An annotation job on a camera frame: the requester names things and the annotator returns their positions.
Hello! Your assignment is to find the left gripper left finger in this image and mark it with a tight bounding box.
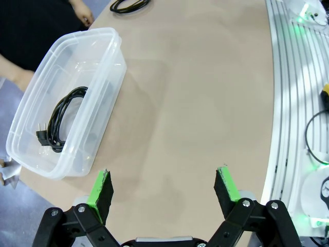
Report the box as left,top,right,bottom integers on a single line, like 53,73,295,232
32,168,122,247

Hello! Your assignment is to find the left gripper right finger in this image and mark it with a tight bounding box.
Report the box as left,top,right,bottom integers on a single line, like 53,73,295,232
205,166,302,247

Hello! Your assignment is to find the black power cable with plug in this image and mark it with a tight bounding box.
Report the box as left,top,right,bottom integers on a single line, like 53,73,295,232
35,86,89,154

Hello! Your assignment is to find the person's right forearm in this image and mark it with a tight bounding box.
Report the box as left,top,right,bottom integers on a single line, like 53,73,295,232
0,54,25,80

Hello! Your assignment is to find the aluminium rail robot base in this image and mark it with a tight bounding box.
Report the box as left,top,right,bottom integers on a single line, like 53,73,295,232
261,0,329,247

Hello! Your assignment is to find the person's right hand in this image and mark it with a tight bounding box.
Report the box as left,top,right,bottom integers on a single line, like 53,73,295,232
14,68,35,91

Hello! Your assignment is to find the person's left hand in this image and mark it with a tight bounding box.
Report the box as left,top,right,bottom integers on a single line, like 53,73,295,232
72,0,95,28

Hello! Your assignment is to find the silver grey floor object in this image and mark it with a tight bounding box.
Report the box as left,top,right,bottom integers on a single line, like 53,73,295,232
0,156,22,191

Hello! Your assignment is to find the clear plastic storage container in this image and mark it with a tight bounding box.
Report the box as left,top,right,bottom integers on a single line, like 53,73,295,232
6,27,127,180

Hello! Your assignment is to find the yellow black hand tool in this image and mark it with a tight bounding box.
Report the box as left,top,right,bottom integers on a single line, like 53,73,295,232
319,82,329,110

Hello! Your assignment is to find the person in black t-shirt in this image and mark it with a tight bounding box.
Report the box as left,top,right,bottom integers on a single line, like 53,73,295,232
0,0,89,73

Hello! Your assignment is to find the thin black cable loop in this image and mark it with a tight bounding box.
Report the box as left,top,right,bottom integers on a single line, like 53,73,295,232
304,110,329,165

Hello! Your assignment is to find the small coiled black cable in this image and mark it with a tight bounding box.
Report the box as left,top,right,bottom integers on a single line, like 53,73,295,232
109,0,152,15

